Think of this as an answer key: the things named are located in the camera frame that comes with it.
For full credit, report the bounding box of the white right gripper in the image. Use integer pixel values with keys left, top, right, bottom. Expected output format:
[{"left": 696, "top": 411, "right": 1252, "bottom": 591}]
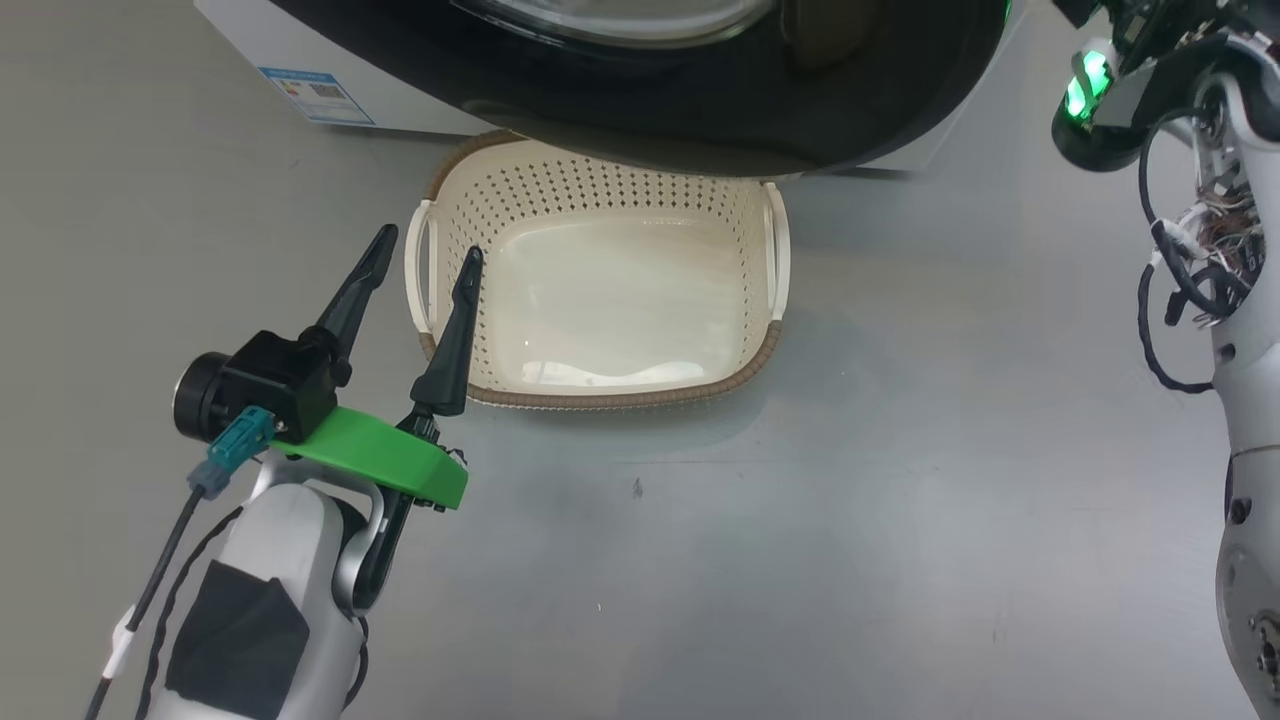
[{"left": 1062, "top": 40, "right": 1119, "bottom": 126}]

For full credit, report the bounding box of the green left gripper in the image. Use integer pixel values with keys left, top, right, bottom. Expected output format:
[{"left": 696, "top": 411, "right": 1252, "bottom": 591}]
[{"left": 270, "top": 224, "right": 486, "bottom": 512}]

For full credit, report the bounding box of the black round washing machine door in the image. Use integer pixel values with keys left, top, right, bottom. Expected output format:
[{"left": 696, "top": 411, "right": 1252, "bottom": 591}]
[{"left": 268, "top": 0, "right": 1013, "bottom": 179}]

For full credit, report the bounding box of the cream perforated laundry basket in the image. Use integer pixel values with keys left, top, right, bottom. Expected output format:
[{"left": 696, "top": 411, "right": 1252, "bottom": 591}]
[{"left": 404, "top": 128, "right": 793, "bottom": 412}]

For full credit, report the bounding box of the white washing machine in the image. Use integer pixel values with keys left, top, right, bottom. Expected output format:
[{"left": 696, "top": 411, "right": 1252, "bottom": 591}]
[{"left": 194, "top": 0, "right": 1033, "bottom": 179}]

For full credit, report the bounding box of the blue white energy label sticker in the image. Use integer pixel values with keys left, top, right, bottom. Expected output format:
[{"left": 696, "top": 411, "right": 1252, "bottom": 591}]
[{"left": 258, "top": 66, "right": 377, "bottom": 128}]

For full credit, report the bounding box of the left camera cable teal plug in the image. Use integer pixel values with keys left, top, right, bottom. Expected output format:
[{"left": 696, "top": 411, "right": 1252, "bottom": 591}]
[{"left": 84, "top": 405, "right": 277, "bottom": 720}]

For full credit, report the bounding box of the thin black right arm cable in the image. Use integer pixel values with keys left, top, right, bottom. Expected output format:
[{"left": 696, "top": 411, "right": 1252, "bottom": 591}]
[{"left": 1136, "top": 108, "right": 1253, "bottom": 395}]

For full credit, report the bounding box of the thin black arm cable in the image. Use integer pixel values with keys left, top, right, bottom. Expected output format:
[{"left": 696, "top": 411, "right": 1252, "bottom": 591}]
[
  {"left": 1136, "top": 108, "right": 1253, "bottom": 395},
  {"left": 133, "top": 504, "right": 247, "bottom": 720}
]

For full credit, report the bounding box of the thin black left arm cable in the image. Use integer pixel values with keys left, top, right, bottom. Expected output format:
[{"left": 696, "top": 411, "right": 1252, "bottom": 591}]
[{"left": 133, "top": 504, "right": 247, "bottom": 720}]

